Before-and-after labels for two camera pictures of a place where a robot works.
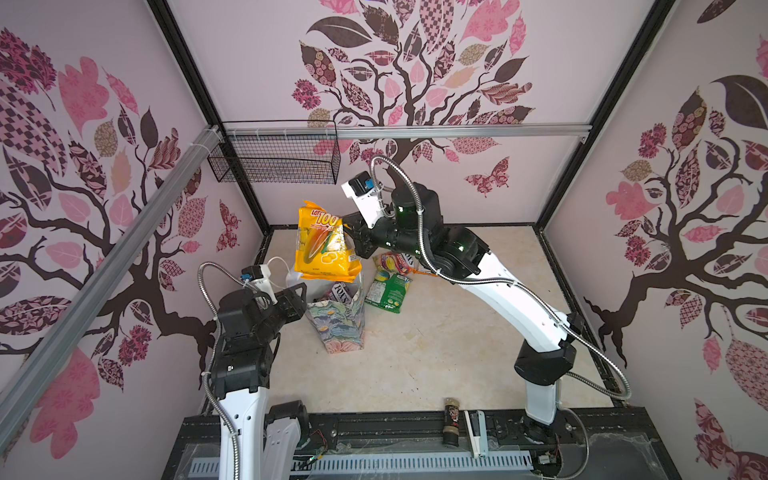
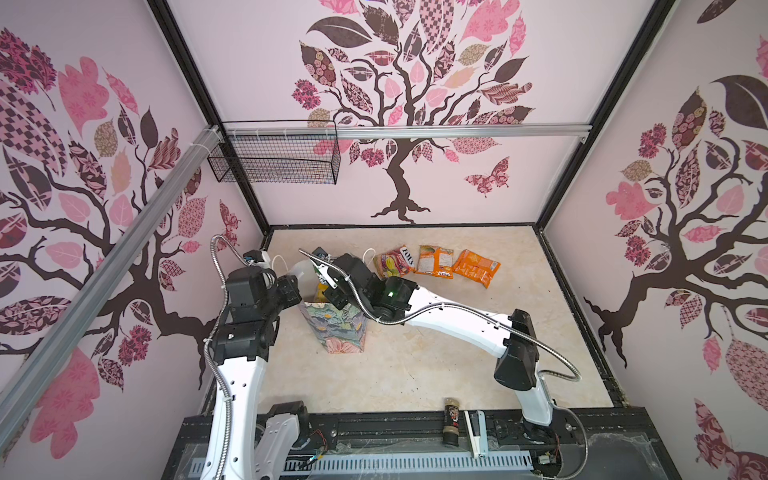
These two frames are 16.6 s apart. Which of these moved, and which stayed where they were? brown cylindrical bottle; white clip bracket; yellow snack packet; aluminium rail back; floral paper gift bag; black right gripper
Moved: yellow snack packet; black right gripper
Stayed: aluminium rail back; floral paper gift bag; white clip bracket; brown cylindrical bottle
